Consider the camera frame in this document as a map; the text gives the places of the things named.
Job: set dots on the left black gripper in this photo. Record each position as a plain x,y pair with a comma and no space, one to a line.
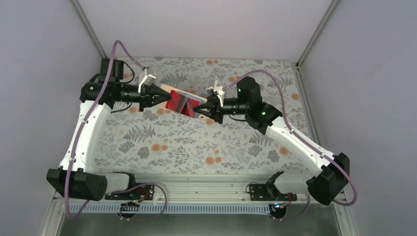
142,97

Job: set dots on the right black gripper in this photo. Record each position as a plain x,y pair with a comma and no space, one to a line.
217,108

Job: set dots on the red credit card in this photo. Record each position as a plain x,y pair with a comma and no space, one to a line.
177,102
188,108

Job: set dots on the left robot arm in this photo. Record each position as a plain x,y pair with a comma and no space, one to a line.
75,176

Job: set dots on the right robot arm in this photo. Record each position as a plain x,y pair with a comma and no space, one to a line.
327,173

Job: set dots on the floral patterned table mat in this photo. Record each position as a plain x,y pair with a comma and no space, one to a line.
161,141

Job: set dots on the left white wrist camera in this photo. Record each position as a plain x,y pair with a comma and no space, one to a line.
147,79

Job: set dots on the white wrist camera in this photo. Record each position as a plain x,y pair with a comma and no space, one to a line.
147,79
216,90

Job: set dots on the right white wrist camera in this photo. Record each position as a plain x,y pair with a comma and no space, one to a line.
216,90

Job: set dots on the aluminium mounting rail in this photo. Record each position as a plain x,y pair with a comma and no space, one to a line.
207,189

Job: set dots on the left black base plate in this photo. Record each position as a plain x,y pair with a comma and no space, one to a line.
139,194

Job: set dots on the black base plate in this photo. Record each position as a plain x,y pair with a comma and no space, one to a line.
264,192
139,194

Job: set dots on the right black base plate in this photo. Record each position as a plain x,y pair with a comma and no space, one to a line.
264,192

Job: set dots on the grey slotted cable duct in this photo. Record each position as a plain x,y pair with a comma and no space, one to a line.
149,208

